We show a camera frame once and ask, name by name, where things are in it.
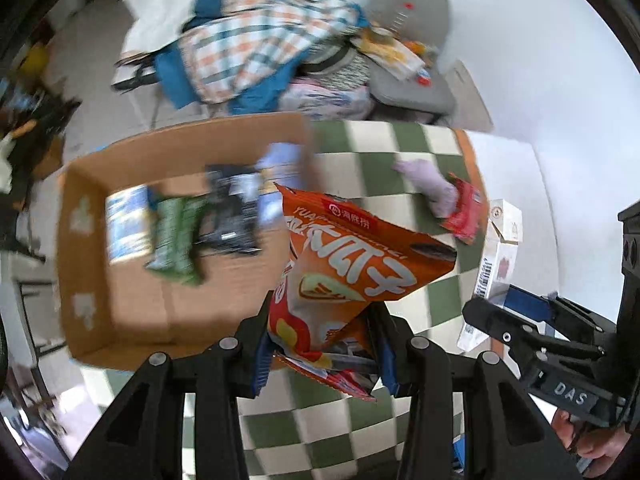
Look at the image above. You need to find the black folding stand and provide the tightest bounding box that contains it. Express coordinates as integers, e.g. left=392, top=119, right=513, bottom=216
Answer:
left=1, top=96, right=81, bottom=263

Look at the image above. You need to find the green snack packet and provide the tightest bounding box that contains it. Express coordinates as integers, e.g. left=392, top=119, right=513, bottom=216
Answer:
left=144, top=196, right=207, bottom=286

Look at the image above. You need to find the grey floor chair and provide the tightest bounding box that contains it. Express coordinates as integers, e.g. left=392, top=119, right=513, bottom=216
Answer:
left=366, top=0, right=456, bottom=120

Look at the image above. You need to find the yellow blue tissue pack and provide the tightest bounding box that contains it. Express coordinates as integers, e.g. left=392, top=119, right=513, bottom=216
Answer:
left=105, top=185, right=154, bottom=264

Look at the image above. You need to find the green white checkered tablecloth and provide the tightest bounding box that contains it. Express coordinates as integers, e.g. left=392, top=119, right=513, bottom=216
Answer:
left=179, top=119, right=494, bottom=480

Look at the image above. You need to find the small brown cardboard box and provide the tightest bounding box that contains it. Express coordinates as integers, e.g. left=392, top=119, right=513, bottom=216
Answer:
left=32, top=136, right=64, bottom=181

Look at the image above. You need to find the yellow snack bag on chair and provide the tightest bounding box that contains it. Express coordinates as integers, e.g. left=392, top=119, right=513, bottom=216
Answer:
left=352, top=26, right=432, bottom=86

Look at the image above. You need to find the yellow bin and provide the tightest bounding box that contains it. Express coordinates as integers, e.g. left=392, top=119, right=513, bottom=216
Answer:
left=17, top=42, right=50, bottom=79

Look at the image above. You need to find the person's right hand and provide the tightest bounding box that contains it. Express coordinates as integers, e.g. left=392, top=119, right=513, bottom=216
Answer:
left=551, top=410, right=631, bottom=478

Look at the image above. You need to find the black snack packet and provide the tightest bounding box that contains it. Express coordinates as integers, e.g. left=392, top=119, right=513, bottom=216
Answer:
left=195, top=165, right=262, bottom=255

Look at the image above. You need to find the black white patterned bag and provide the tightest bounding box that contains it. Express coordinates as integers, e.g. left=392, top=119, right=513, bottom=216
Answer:
left=296, top=44, right=370, bottom=91

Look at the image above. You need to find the light blue tissue pack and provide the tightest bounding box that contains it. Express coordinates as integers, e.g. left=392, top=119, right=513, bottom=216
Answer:
left=255, top=143, right=304, bottom=228

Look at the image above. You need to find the orange chips bag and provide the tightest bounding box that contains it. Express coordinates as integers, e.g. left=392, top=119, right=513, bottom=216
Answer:
left=268, top=185, right=457, bottom=399

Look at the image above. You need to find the plaid blanket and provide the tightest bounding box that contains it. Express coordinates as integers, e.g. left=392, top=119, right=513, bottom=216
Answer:
left=153, top=0, right=367, bottom=114

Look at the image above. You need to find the red snack packet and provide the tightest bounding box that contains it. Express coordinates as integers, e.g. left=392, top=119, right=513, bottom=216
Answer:
left=440, top=172, right=484, bottom=245

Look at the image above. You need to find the folding bed frame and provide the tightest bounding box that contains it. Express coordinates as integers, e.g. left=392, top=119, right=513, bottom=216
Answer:
left=110, top=54, right=162, bottom=126

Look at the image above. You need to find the white red tissue box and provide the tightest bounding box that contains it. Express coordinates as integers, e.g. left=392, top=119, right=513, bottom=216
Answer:
left=455, top=198, right=525, bottom=354

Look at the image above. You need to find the white goose plush toy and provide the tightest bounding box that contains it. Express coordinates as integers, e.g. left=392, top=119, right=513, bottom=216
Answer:
left=0, top=119, right=37, bottom=194

